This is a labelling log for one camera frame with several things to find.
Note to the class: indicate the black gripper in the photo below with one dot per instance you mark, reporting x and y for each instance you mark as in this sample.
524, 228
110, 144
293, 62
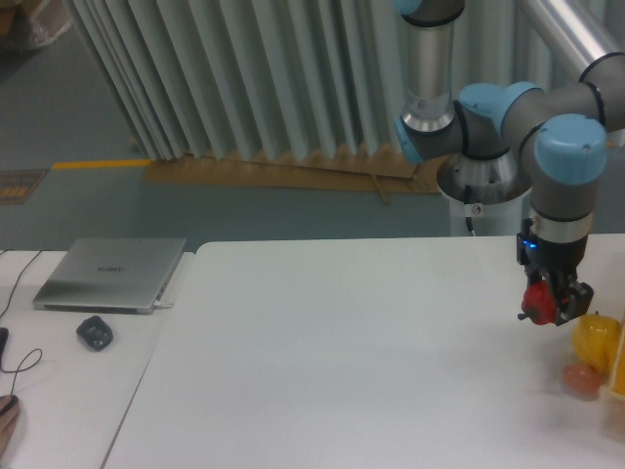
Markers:
552, 259

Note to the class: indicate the red pepper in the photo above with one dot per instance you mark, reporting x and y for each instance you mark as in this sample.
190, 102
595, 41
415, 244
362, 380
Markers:
539, 305

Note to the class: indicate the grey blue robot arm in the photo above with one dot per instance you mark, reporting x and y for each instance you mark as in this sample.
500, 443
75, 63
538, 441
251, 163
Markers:
558, 138

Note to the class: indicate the yellow pepper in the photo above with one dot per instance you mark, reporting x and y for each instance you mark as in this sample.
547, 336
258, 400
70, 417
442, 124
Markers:
595, 339

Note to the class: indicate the person hand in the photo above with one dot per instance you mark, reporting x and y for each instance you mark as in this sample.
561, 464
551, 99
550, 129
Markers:
10, 411

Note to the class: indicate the yellow basket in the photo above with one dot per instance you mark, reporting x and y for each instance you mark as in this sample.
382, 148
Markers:
612, 407

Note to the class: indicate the cardboard sheet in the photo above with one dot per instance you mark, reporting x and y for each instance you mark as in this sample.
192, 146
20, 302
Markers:
384, 174

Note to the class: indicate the grey folding partition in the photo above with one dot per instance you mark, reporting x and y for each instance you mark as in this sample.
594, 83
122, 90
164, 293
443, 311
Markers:
252, 78

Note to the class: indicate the silver laptop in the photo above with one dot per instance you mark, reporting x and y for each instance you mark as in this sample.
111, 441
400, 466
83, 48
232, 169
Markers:
104, 274

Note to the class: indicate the black device on left edge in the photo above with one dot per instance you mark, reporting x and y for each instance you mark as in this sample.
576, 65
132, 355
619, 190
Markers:
4, 335

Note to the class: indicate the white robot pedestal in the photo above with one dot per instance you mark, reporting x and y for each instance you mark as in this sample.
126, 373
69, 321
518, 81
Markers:
485, 197

